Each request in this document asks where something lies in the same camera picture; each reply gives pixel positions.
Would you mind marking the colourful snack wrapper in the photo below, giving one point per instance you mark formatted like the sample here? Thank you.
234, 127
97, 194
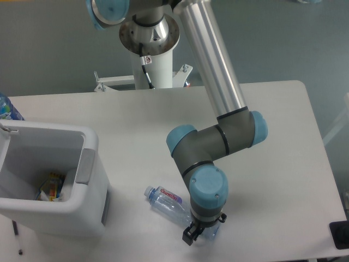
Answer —
49, 188

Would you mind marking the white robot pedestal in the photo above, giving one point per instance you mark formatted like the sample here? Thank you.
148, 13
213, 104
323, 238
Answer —
151, 52

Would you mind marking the white trash can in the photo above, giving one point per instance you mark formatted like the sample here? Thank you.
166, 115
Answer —
32, 150

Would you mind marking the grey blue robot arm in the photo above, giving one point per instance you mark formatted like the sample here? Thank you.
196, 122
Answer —
195, 151

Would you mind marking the blue labelled bottle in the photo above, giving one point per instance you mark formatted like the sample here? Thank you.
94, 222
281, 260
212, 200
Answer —
8, 111

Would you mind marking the clear plastic bag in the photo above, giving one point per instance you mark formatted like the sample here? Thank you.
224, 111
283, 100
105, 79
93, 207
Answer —
65, 188

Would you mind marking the black pen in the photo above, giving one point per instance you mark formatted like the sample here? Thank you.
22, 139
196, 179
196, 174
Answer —
17, 237

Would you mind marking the clear plastic water bottle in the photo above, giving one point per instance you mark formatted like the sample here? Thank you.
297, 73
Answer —
169, 205

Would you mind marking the black device at edge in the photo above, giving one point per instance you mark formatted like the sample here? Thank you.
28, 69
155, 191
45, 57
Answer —
339, 232

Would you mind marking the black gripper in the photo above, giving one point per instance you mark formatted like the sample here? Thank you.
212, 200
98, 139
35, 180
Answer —
199, 222

